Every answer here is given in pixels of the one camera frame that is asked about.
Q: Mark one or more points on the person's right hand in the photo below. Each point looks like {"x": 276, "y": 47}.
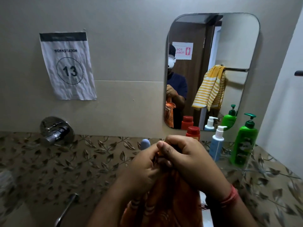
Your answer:
{"x": 196, "y": 165}

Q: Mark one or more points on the person's left hand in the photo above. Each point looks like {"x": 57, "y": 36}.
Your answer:
{"x": 142, "y": 172}

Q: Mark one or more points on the blue white pump bottle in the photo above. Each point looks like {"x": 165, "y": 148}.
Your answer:
{"x": 216, "y": 146}

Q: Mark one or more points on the grey silicone squeeze bottle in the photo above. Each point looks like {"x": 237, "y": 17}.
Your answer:
{"x": 145, "y": 144}

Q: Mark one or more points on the red bottle with yellow label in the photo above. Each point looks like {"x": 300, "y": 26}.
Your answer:
{"x": 193, "y": 132}

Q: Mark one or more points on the orange plaid towel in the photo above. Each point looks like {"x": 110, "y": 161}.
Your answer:
{"x": 170, "y": 205}

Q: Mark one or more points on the green pump bottle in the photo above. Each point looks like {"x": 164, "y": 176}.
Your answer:
{"x": 243, "y": 144}

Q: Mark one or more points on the person's right forearm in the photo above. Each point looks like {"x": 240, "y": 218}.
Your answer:
{"x": 236, "y": 215}

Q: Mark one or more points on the black towel bar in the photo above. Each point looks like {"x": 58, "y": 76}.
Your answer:
{"x": 299, "y": 73}

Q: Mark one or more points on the clear glass shelf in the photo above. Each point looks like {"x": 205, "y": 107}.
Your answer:
{"x": 227, "y": 165}

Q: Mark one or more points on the white crumpled paper sign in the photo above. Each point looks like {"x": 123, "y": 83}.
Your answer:
{"x": 68, "y": 68}

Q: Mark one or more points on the chrome wall valve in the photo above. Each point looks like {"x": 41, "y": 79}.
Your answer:
{"x": 55, "y": 132}

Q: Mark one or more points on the rounded wall mirror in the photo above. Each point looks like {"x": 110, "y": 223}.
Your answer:
{"x": 225, "y": 44}

